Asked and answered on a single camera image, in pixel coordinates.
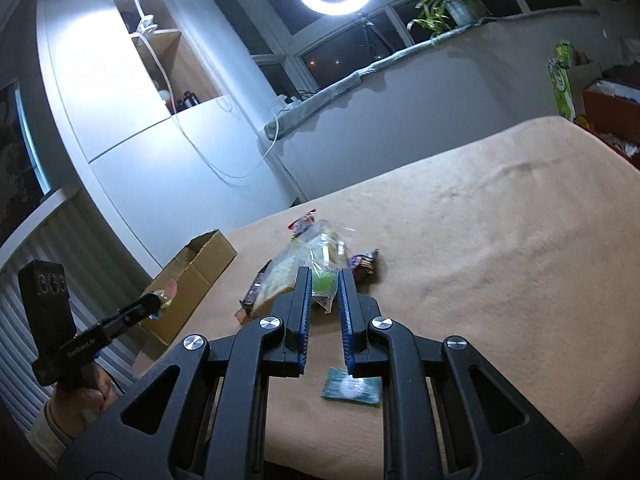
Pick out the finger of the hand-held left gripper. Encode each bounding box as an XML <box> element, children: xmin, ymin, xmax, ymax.
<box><xmin>100</xmin><ymin>291</ymin><xmax>168</xmax><ymax>338</ymax></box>

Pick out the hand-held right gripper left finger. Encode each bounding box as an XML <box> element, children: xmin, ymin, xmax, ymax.
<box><xmin>59</xmin><ymin>266</ymin><xmax>313</xmax><ymax>480</ymax></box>

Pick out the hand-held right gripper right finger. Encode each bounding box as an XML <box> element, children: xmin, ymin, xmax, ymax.
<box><xmin>338</xmin><ymin>268</ymin><xmax>586</xmax><ymax>480</ymax></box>

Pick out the green-lidded jelly cup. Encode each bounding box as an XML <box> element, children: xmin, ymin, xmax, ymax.
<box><xmin>311</xmin><ymin>267</ymin><xmax>341</xmax><ymax>312</ymax></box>

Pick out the small pink snack packet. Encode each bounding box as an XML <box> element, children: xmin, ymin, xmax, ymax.
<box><xmin>157</xmin><ymin>280</ymin><xmax>179</xmax><ymax>312</ymax></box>

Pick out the dark purple snack packet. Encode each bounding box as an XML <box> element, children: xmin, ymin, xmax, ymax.
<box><xmin>348</xmin><ymin>249</ymin><xmax>381</xmax><ymax>277</ymax></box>

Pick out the long dark snack packet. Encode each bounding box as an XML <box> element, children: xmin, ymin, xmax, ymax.
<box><xmin>238</xmin><ymin>260</ymin><xmax>273</xmax><ymax>320</ymax></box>

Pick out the clear plastic snack bag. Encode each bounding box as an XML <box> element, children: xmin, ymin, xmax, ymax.
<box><xmin>260</xmin><ymin>220</ymin><xmax>351</xmax><ymax>313</ymax></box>

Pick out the brown cardboard box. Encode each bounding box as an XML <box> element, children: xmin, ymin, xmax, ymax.
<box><xmin>136</xmin><ymin>230</ymin><xmax>238</xmax><ymax>347</ymax></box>

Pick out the green snack packet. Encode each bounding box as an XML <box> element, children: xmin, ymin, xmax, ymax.
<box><xmin>321</xmin><ymin>367</ymin><xmax>383</xmax><ymax>407</ymax></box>

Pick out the red-ended clear snack packet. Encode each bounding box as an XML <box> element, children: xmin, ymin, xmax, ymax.
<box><xmin>286</xmin><ymin>210</ymin><xmax>317</xmax><ymax>237</ymax></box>

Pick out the person's left forearm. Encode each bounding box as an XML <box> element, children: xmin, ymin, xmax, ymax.
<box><xmin>42</xmin><ymin>400</ymin><xmax>76</xmax><ymax>456</ymax></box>

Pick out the person's left hand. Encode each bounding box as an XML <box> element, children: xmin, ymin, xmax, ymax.
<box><xmin>52</xmin><ymin>365</ymin><xmax>123</xmax><ymax>441</ymax></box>

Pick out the grey ribbed panel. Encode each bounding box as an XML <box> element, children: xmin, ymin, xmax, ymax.
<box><xmin>0</xmin><ymin>187</ymin><xmax>151</xmax><ymax>411</ymax></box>

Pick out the grey padded sill cover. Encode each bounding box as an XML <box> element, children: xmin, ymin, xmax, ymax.
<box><xmin>265</xmin><ymin>10</ymin><xmax>601</xmax><ymax>141</ymax></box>

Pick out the green carton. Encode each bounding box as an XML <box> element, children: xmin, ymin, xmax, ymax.
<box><xmin>547</xmin><ymin>42</ymin><xmax>577</xmax><ymax>121</ymax></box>

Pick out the potted spider plant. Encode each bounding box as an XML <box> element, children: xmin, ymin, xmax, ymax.
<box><xmin>407</xmin><ymin>0</ymin><xmax>488</xmax><ymax>48</ymax></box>

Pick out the red box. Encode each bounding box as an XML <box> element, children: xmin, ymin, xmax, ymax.
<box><xmin>581</xmin><ymin>79</ymin><xmax>640</xmax><ymax>147</ymax></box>

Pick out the plain brown carton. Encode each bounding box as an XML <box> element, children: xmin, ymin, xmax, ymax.
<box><xmin>567</xmin><ymin>60</ymin><xmax>603</xmax><ymax>116</ymax></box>

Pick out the white cable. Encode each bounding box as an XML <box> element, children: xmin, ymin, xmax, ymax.
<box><xmin>144</xmin><ymin>35</ymin><xmax>281</xmax><ymax>179</ymax></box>

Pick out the wooden wall shelf niche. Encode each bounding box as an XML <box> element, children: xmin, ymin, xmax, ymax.
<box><xmin>107</xmin><ymin>0</ymin><xmax>223</xmax><ymax>117</ymax></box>

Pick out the ring light tripod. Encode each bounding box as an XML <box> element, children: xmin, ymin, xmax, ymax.
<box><xmin>350</xmin><ymin>12</ymin><xmax>382</xmax><ymax>61</ymax></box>

